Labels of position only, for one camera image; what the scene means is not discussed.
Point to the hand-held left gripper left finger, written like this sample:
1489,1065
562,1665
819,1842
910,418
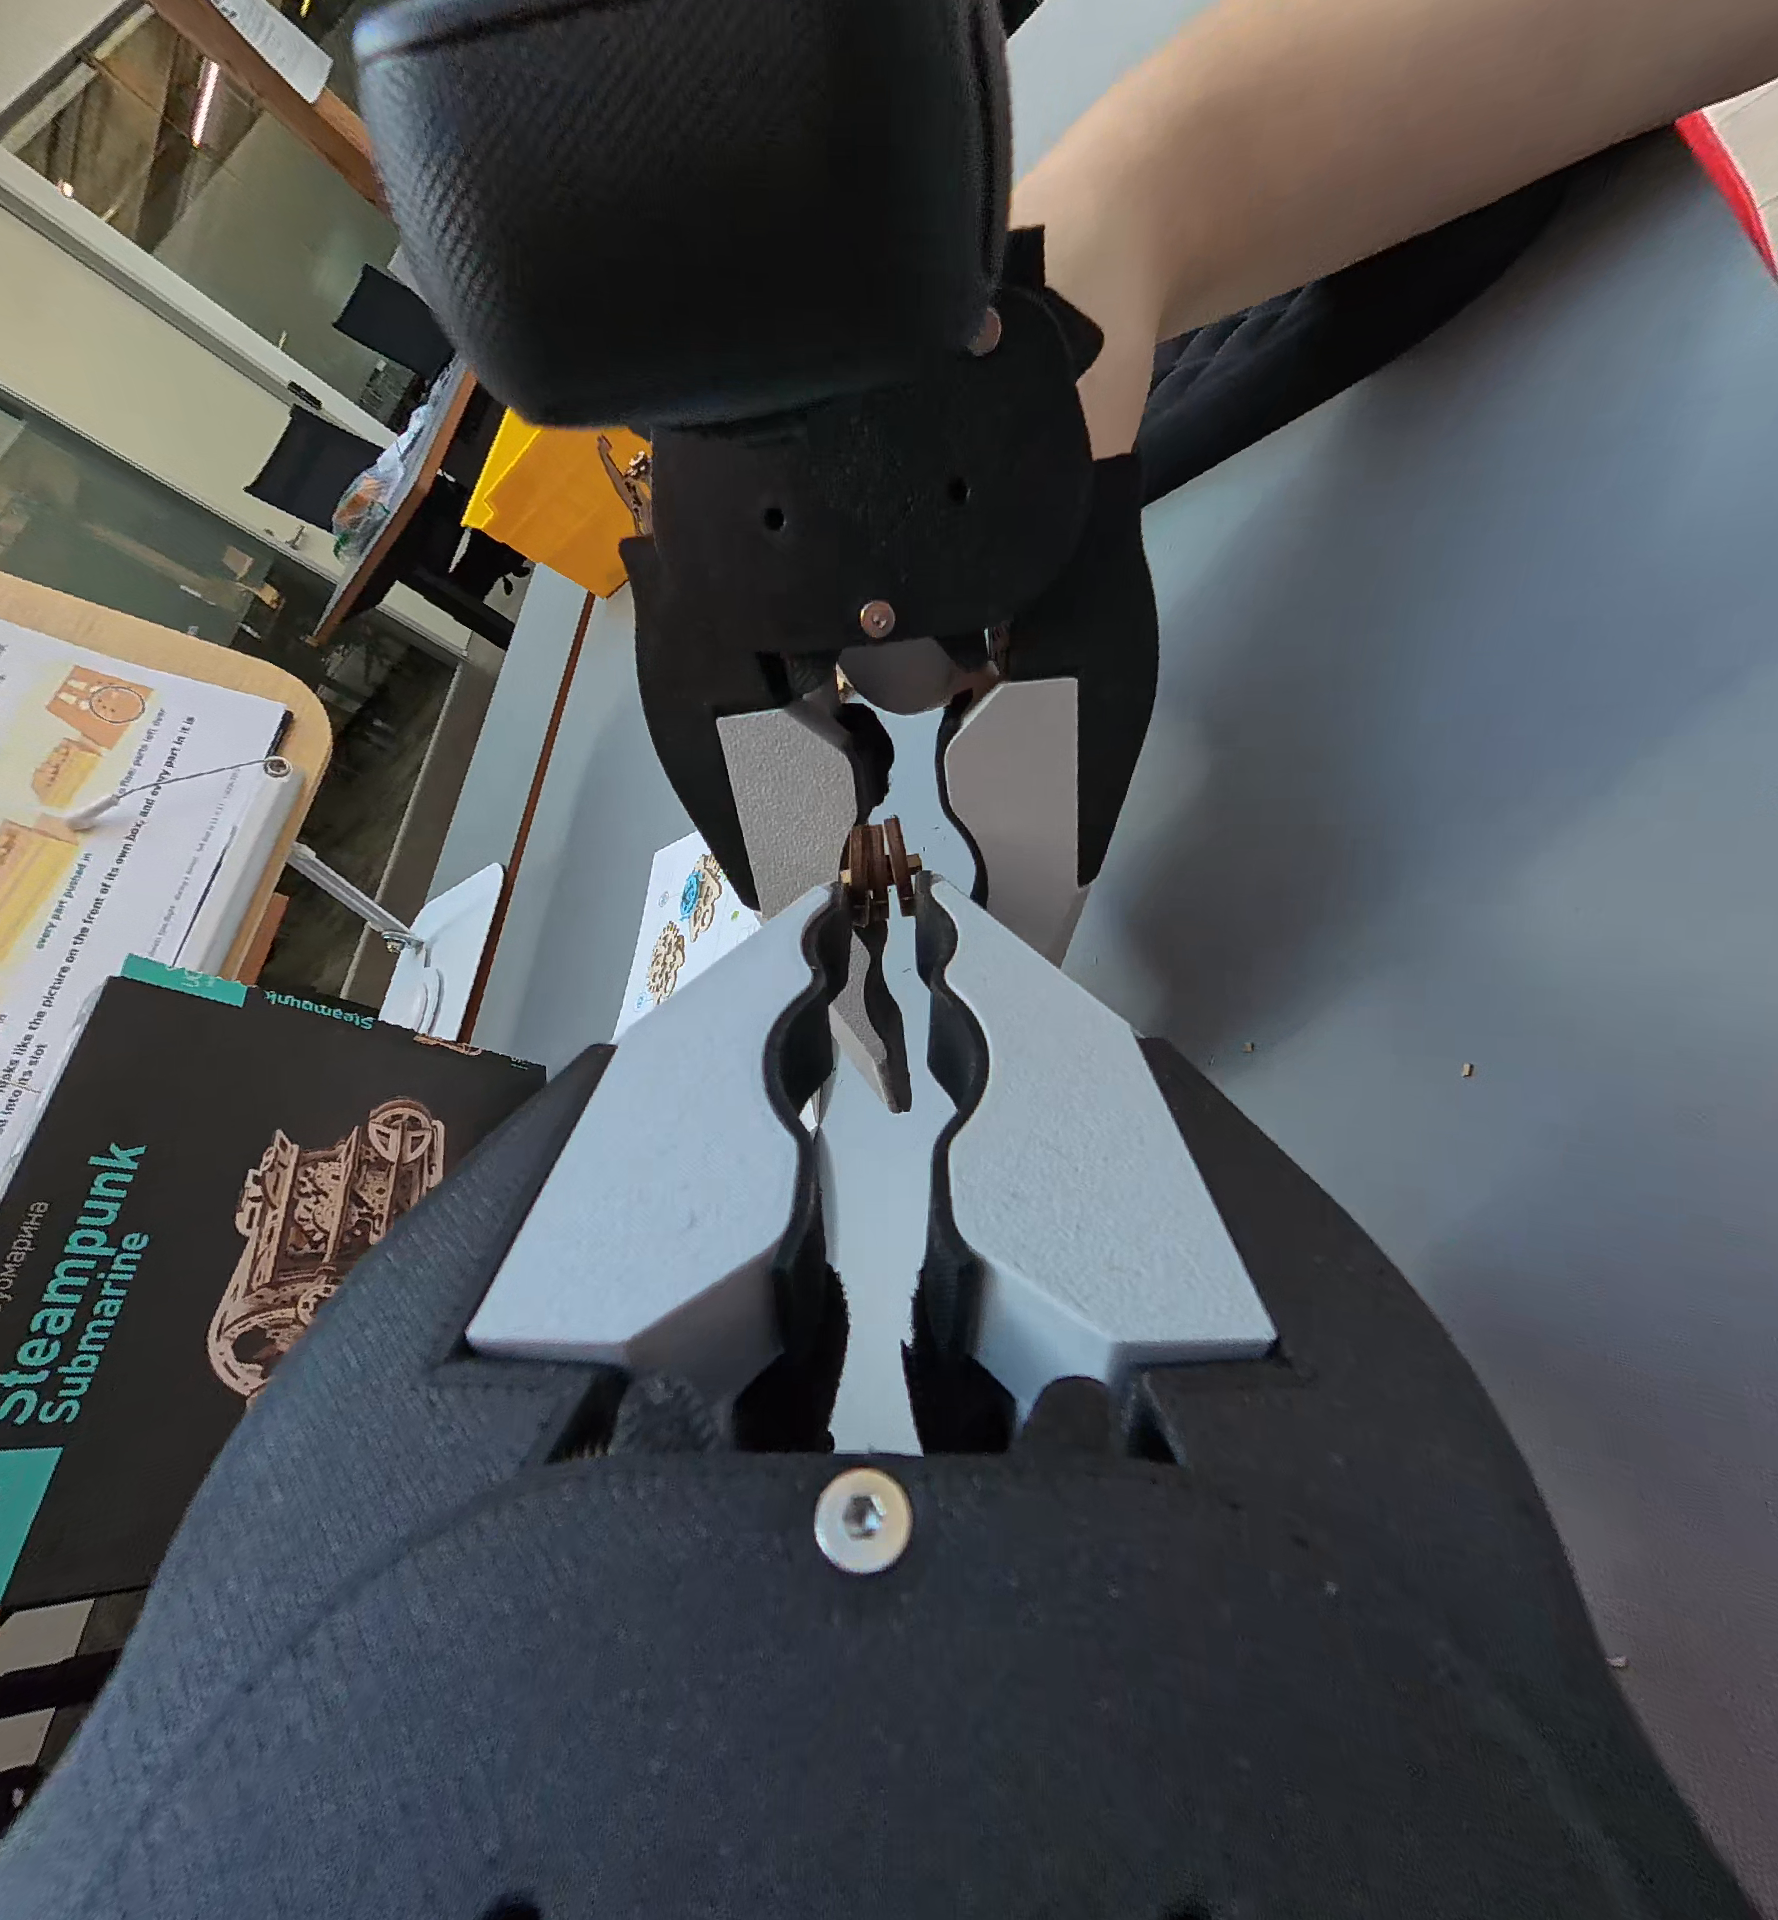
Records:
632,1199

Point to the black model kit box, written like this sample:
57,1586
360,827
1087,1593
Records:
198,1230

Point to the white stand base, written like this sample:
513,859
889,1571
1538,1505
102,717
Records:
448,946

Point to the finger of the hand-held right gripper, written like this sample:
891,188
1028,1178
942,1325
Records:
783,797
1023,780

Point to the red cloth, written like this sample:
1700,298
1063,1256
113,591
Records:
1727,182

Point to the dark wooden disc assembly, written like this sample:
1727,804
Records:
877,874

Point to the black chair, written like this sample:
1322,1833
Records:
303,458
378,315

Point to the illustrated instruction booklet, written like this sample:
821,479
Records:
685,931

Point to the person's right forearm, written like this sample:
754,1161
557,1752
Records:
1277,182

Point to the light wooden board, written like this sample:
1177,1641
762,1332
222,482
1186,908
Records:
311,765

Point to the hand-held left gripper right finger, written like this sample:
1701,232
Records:
1112,1199

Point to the yellow storage bin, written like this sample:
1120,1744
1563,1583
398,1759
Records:
543,482

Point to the black mesh wrist rest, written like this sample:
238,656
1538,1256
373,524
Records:
1355,347

